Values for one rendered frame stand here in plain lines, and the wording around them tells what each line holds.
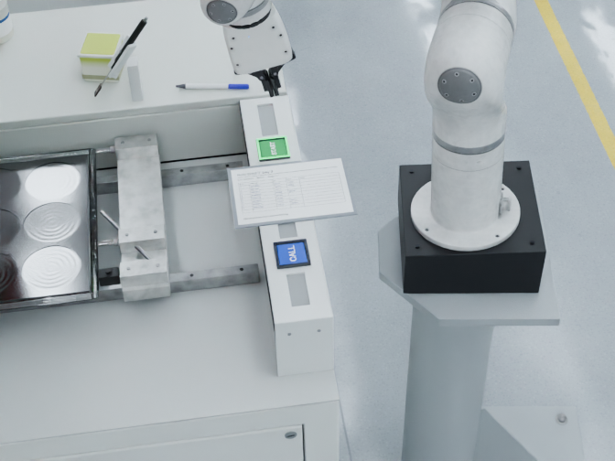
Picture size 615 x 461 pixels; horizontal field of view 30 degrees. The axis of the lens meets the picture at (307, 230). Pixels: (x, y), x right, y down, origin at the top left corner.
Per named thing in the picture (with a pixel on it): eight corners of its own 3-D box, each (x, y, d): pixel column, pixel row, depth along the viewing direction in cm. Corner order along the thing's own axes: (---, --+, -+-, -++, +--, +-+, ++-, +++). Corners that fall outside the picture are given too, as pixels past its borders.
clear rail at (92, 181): (91, 302, 193) (90, 296, 192) (89, 152, 219) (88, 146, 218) (100, 301, 193) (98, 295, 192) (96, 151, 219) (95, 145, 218)
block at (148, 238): (120, 253, 202) (118, 241, 199) (120, 240, 204) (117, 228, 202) (166, 248, 202) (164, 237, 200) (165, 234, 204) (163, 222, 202)
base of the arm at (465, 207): (523, 181, 206) (530, 100, 193) (516, 256, 193) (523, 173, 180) (417, 173, 210) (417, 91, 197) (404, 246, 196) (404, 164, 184)
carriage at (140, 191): (124, 302, 198) (122, 291, 195) (118, 159, 223) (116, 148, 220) (170, 296, 198) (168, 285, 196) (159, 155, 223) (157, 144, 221)
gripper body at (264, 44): (217, 29, 182) (236, 81, 190) (279, 12, 181) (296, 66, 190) (213, 2, 187) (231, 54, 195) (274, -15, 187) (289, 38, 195)
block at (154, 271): (122, 287, 196) (119, 276, 194) (121, 273, 198) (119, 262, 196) (168, 282, 197) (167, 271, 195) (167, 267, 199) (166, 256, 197)
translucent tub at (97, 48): (81, 82, 221) (76, 54, 216) (91, 58, 226) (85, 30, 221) (120, 84, 220) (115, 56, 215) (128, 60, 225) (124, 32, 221)
